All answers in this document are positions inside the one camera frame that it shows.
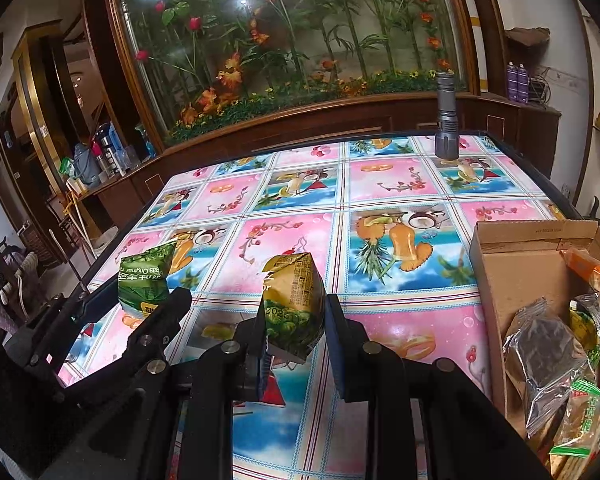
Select yellow green pea snack packet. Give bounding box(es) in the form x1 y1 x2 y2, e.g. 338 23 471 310
260 252 327 365

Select wire rack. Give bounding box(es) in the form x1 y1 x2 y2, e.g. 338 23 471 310
527 67 553 107

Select white gold striped pillar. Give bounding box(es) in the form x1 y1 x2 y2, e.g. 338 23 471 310
450 0 491 93

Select grey flashlight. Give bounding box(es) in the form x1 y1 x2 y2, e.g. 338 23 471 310
432 71 461 158

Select blue kettle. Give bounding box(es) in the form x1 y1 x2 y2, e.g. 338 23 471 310
72 142 98 186

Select orange cracker packet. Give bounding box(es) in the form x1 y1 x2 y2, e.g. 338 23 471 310
562 247 600 301

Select blue white carton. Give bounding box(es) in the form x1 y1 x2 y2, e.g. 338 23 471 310
107 122 130 161

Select steel thermos flask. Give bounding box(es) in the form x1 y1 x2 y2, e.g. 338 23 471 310
92 124 118 177

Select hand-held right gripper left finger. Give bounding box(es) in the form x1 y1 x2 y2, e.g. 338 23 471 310
35 307 274 480

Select brown wooden wall shelf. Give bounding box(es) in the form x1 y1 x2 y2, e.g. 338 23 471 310
505 25 551 48

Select cracker packet green ends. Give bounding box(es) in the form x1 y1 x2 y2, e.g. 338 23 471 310
547 380 600 480

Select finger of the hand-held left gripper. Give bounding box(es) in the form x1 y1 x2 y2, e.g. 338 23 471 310
125 287 194 367
70 287 126 331

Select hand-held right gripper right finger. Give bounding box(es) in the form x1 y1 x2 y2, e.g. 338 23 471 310
326 294 551 480

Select white bucket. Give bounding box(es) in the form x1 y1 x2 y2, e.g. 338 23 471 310
91 226 121 257

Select cardboard box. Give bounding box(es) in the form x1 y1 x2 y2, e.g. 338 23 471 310
469 219 600 480

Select glass artificial flower display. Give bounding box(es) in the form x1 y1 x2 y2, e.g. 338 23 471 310
80 0 486 148

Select blue bottle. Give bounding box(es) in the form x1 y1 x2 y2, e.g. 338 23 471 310
136 124 158 158

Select yellow snack packet green end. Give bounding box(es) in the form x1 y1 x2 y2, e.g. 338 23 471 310
569 305 600 361

